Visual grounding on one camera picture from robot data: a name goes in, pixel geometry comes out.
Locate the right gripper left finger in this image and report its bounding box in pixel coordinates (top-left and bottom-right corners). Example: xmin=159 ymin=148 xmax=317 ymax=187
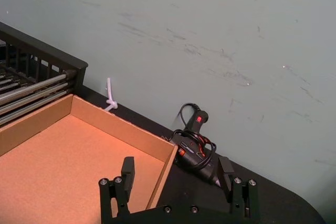
xmin=98 ymin=156 xmax=135 ymax=220

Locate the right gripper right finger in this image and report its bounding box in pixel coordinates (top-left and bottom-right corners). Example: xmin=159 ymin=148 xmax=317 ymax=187
xmin=218 ymin=156 xmax=260 ymax=220

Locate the shallow brown cardboard tray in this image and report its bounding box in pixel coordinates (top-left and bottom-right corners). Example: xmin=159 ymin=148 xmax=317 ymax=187
xmin=0 ymin=94 xmax=180 ymax=224

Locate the black rack with steel bars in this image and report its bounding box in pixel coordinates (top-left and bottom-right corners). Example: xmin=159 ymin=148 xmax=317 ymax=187
xmin=0 ymin=22 xmax=89 ymax=127

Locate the black corded tool red switch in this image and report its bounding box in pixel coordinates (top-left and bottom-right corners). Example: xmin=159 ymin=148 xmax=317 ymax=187
xmin=172 ymin=102 xmax=224 ymax=187

